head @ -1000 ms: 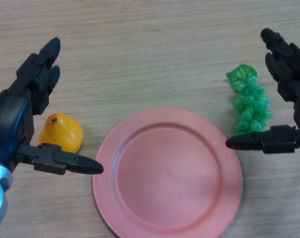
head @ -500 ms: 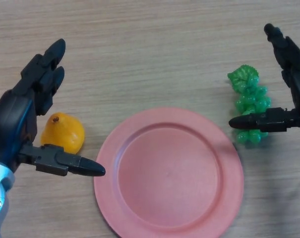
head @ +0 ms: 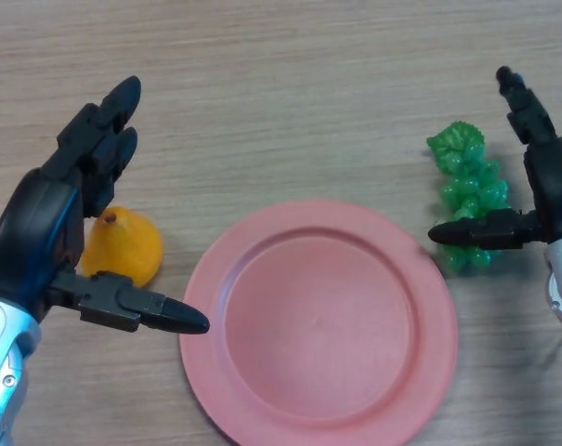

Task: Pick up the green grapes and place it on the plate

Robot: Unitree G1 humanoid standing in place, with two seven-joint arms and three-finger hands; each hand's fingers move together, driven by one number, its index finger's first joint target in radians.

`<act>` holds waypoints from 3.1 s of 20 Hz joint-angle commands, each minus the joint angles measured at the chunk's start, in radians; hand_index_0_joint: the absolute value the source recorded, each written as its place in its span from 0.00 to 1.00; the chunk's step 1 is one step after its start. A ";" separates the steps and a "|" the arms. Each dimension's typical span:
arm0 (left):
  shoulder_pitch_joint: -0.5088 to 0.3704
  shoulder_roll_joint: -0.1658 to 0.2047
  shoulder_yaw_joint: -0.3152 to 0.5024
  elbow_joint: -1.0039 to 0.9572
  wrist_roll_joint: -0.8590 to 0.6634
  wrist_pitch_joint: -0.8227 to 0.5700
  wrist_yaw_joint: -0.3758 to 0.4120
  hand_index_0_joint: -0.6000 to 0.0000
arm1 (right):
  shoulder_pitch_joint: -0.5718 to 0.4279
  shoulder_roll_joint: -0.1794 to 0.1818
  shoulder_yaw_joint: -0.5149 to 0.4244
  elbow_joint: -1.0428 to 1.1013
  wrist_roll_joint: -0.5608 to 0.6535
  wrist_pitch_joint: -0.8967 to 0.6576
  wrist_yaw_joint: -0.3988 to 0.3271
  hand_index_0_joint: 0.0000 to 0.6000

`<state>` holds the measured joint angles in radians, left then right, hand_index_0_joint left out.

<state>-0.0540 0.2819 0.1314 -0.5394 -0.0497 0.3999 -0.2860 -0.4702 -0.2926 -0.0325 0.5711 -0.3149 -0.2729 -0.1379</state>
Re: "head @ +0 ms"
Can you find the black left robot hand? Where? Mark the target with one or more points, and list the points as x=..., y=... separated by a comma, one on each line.
x=30, y=232

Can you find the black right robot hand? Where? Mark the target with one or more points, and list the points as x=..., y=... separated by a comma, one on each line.
x=554, y=186

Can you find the green grape bunch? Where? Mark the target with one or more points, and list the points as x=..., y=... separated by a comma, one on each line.
x=471, y=195

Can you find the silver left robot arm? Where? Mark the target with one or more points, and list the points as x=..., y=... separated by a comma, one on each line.
x=2, y=371

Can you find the pink round plate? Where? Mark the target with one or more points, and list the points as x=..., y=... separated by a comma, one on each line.
x=317, y=325

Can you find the yellow pear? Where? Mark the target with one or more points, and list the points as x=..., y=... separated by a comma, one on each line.
x=127, y=251

